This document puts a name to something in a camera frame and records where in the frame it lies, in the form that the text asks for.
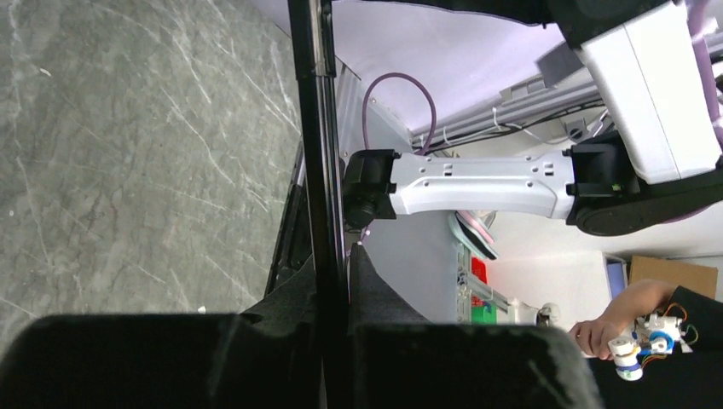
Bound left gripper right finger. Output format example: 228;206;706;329
348;245;603;408

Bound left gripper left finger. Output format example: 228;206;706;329
1;263;321;408

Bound person's bare forearm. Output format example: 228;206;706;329
600;279;677;331

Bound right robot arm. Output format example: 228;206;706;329
342;1;722;237

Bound person's bare hand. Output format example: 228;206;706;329
568;319;623;360

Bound red green parts bins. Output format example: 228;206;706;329
456;245;508;325

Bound white blue leader device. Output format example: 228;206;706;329
608;313;692;381

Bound cardboard box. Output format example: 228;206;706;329
628;256;718;298

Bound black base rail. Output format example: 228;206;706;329
264;143;312;296

